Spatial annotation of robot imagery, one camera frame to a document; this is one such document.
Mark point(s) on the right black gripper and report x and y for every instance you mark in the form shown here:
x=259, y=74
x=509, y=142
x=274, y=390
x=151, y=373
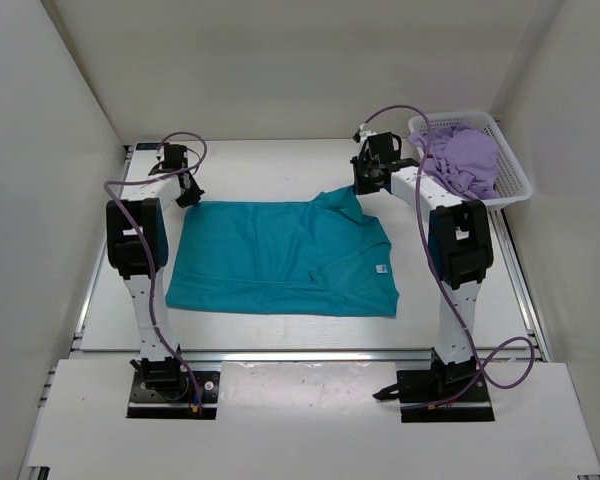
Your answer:
x=361, y=163

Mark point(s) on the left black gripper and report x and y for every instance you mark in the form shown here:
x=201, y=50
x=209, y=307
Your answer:
x=193, y=197

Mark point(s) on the teal t shirt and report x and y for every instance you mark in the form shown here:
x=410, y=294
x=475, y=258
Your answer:
x=322, y=257

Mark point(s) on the purple t shirt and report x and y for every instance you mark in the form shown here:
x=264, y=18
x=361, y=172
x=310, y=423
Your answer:
x=464, y=161

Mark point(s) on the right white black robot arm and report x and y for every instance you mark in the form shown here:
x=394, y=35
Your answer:
x=458, y=248

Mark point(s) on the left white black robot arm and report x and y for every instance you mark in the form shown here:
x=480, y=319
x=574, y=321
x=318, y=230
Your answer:
x=137, y=247

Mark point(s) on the blue label sticker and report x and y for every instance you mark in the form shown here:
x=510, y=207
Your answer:
x=146, y=146

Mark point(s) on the white plastic basket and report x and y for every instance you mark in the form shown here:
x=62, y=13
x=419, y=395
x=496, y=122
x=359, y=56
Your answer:
x=512, y=184

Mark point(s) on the aluminium rail front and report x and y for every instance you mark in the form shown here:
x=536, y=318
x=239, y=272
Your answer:
x=309, y=356

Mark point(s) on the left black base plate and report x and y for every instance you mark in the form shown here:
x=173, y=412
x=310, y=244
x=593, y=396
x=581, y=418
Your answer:
x=163, y=390

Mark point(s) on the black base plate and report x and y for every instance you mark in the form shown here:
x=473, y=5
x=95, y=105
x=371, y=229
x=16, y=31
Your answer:
x=163, y=390
x=445, y=407

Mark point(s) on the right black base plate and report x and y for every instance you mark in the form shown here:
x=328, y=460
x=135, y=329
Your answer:
x=445, y=407

